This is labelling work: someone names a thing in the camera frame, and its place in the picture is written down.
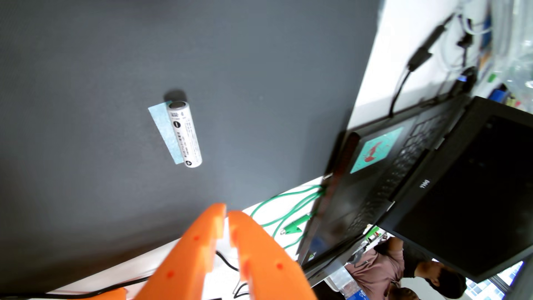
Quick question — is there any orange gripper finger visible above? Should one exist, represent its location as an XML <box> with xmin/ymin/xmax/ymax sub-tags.
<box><xmin>227</xmin><ymin>210</ymin><xmax>320</xmax><ymax>300</ymax></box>
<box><xmin>132</xmin><ymin>203</ymin><xmax>228</xmax><ymax>300</ymax></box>

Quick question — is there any white cylindrical battery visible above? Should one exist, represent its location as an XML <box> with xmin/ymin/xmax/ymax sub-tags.
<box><xmin>167</xmin><ymin>100</ymin><xmax>203</xmax><ymax>168</ymax></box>

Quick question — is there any clear blue-label water bottle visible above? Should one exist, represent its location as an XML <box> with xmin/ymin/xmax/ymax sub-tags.
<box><xmin>333</xmin><ymin>267</ymin><xmax>369</xmax><ymax>300</ymax></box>

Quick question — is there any person in pink shirt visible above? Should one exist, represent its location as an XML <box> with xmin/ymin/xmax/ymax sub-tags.
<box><xmin>346</xmin><ymin>237</ymin><xmax>406</xmax><ymax>300</ymax></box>

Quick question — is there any light blue paper strip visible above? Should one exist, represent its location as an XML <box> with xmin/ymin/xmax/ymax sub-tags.
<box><xmin>148</xmin><ymin>101</ymin><xmax>185</xmax><ymax>165</ymax></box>

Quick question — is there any dark grey table mat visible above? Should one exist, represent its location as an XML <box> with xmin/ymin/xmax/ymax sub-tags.
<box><xmin>0</xmin><ymin>0</ymin><xmax>384</xmax><ymax>294</ymax></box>

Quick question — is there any person with black hair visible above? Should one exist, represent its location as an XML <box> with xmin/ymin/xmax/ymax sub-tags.
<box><xmin>375</xmin><ymin>239</ymin><xmax>468</xmax><ymax>300</ymax></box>

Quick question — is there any black Dell laptop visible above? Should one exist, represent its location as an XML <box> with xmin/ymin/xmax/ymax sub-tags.
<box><xmin>296</xmin><ymin>95</ymin><xmax>533</xmax><ymax>288</ymax></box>

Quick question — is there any small blue box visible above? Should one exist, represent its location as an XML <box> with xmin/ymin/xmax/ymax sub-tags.
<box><xmin>488</xmin><ymin>85</ymin><xmax>511</xmax><ymax>105</ymax></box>

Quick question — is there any thin black cable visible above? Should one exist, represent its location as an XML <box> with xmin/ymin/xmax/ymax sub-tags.
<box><xmin>0</xmin><ymin>250</ymin><xmax>250</xmax><ymax>300</ymax></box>

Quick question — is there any green cable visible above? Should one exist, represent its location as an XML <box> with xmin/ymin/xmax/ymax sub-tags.
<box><xmin>250</xmin><ymin>185</ymin><xmax>327</xmax><ymax>251</ymax></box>

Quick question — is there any black adapter cable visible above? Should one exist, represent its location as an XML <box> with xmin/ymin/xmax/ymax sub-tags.
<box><xmin>389</xmin><ymin>14</ymin><xmax>454</xmax><ymax>117</ymax></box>

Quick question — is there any black usb plug cable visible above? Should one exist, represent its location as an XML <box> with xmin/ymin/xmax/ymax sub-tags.
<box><xmin>452</xmin><ymin>67</ymin><xmax>479</xmax><ymax>98</ymax></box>

